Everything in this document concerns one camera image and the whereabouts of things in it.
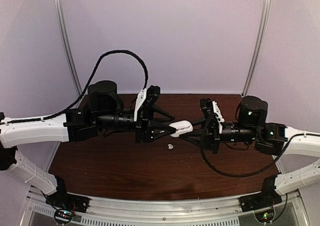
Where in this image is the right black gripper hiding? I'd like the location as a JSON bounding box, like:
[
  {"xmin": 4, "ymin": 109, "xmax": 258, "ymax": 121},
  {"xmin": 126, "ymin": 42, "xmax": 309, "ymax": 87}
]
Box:
[{"xmin": 179, "ymin": 116, "xmax": 258, "ymax": 156}]

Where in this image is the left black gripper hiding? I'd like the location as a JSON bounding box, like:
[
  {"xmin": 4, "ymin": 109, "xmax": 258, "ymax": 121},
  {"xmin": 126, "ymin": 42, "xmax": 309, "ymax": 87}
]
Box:
[{"xmin": 95, "ymin": 104, "xmax": 177, "ymax": 143}]

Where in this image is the white earbud charging case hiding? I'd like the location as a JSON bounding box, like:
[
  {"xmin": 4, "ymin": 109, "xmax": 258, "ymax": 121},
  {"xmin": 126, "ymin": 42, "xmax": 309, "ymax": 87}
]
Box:
[{"xmin": 169, "ymin": 120, "xmax": 194, "ymax": 138}]

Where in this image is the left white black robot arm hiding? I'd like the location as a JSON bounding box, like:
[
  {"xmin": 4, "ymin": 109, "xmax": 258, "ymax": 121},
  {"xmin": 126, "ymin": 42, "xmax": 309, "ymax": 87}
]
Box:
[{"xmin": 0, "ymin": 80, "xmax": 177, "ymax": 208}]

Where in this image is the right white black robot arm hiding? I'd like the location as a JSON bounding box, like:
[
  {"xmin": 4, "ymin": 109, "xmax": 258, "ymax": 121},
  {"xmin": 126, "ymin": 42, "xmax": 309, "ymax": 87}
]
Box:
[{"xmin": 179, "ymin": 95, "xmax": 320, "ymax": 178}]

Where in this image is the right black camera cable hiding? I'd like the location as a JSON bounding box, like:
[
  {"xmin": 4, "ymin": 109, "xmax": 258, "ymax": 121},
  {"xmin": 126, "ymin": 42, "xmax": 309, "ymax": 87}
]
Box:
[{"xmin": 201, "ymin": 113, "xmax": 308, "ymax": 178}]

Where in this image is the black camera cable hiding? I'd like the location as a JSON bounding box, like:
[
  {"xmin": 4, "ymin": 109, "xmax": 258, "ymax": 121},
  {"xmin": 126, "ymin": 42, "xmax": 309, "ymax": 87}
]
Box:
[
  {"xmin": 4, "ymin": 49, "xmax": 150, "ymax": 123},
  {"xmin": 201, "ymin": 113, "xmax": 308, "ymax": 178}
]

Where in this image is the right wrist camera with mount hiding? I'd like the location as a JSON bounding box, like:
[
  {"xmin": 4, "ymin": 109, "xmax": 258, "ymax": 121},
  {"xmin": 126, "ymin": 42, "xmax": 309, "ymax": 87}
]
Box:
[{"xmin": 200, "ymin": 98, "xmax": 225, "ymax": 134}]

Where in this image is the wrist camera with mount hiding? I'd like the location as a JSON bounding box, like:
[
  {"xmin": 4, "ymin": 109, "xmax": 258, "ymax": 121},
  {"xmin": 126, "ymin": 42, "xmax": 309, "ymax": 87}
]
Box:
[
  {"xmin": 133, "ymin": 85, "xmax": 161, "ymax": 122},
  {"xmin": 200, "ymin": 98, "xmax": 225, "ymax": 134}
]

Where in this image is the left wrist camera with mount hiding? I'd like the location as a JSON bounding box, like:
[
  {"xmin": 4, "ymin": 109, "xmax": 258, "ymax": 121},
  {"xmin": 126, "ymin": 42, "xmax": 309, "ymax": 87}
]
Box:
[{"xmin": 133, "ymin": 85, "xmax": 161, "ymax": 122}]

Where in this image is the front aluminium rail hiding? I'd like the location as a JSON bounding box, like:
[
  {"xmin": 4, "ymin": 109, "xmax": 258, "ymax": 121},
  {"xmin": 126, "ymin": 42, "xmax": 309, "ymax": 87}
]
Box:
[{"xmin": 18, "ymin": 187, "xmax": 311, "ymax": 226}]

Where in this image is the left black camera cable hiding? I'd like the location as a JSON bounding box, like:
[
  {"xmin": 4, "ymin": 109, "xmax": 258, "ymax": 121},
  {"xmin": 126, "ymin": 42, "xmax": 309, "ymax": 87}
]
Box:
[{"xmin": 4, "ymin": 49, "xmax": 150, "ymax": 123}]

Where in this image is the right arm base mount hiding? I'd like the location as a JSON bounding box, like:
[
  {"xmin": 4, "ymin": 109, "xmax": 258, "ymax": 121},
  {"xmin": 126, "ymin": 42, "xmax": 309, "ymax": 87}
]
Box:
[{"xmin": 239, "ymin": 192, "xmax": 282, "ymax": 225}]

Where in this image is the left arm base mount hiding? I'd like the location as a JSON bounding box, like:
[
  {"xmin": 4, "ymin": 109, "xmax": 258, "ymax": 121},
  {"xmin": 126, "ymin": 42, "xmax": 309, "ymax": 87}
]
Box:
[{"xmin": 43, "ymin": 192, "xmax": 90, "ymax": 225}]

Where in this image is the left aluminium frame post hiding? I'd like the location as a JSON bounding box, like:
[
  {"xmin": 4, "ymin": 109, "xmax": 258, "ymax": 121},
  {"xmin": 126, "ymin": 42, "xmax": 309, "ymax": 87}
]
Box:
[{"xmin": 54, "ymin": 0, "xmax": 82, "ymax": 96}]

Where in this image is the aluminium frame post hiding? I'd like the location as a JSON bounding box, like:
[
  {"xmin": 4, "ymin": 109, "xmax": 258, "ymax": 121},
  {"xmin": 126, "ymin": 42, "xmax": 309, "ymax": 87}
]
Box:
[
  {"xmin": 54, "ymin": 0, "xmax": 82, "ymax": 96},
  {"xmin": 241, "ymin": 0, "xmax": 272, "ymax": 97}
]

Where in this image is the right aluminium frame post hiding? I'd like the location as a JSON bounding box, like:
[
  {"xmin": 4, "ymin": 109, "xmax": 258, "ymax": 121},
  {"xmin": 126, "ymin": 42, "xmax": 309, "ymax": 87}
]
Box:
[{"xmin": 241, "ymin": 0, "xmax": 272, "ymax": 97}]

